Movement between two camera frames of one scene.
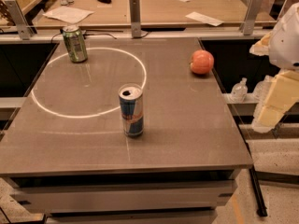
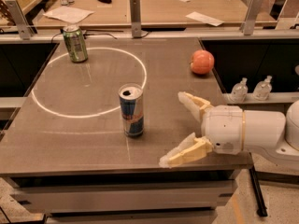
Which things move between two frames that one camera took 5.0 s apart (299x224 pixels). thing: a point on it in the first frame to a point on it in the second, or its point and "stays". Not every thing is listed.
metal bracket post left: x=17 y=14 stays
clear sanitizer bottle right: x=263 y=88 stays
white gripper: x=286 y=42 to x=222 y=129
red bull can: x=131 y=102 stays
